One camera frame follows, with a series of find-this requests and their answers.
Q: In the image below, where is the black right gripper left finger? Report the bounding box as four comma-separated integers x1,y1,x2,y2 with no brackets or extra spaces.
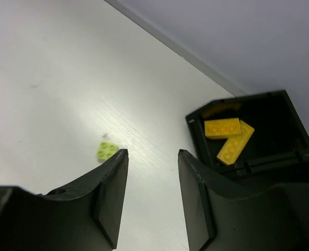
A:
0,149,129,250

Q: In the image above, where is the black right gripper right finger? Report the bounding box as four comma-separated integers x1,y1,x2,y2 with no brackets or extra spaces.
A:
178,150,309,250

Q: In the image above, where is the long yellow lego brick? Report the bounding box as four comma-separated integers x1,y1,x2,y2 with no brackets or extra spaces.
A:
216,120,255,165

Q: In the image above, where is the yellow lego brick from stack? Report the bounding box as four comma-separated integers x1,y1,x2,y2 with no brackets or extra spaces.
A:
204,118,241,139

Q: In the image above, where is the light green lego brick right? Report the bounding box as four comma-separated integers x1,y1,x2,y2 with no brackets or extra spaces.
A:
96,141,119,162

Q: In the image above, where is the black compartment sorting tray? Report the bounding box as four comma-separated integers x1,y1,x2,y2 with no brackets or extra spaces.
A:
186,90,309,185

